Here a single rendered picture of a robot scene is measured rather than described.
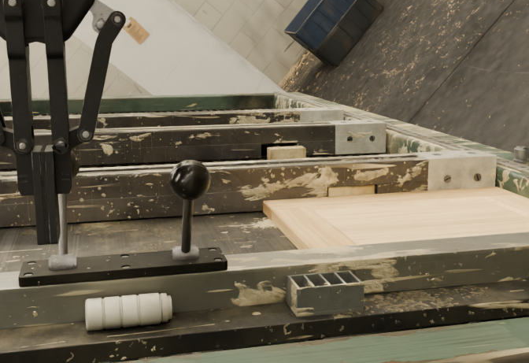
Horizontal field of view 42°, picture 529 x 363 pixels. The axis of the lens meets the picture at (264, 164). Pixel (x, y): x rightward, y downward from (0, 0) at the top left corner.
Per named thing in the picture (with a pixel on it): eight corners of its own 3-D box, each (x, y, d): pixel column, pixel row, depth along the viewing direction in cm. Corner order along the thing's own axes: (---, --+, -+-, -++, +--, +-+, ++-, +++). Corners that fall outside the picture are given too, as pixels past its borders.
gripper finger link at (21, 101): (24, -7, 47) (2, -8, 46) (31, 155, 49) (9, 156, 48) (30, -4, 50) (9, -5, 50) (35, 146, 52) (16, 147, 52)
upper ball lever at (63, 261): (83, 271, 66) (78, 141, 70) (41, 275, 65) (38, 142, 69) (84, 278, 69) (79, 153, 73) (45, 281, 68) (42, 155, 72)
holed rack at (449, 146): (545, 174, 110) (545, 170, 110) (528, 175, 110) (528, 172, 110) (280, 92, 268) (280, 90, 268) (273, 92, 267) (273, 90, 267)
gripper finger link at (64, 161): (53, 124, 51) (94, 123, 52) (57, 190, 52) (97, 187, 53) (51, 126, 50) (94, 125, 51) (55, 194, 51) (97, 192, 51)
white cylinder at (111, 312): (86, 336, 63) (172, 327, 65) (84, 305, 62) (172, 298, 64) (86, 324, 66) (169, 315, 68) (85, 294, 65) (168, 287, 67)
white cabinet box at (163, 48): (313, 118, 500) (77, -74, 439) (262, 178, 507) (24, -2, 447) (297, 101, 557) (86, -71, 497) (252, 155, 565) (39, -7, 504)
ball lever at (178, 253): (205, 275, 70) (214, 176, 61) (168, 279, 69) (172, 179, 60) (200, 248, 73) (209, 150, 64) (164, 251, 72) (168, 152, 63)
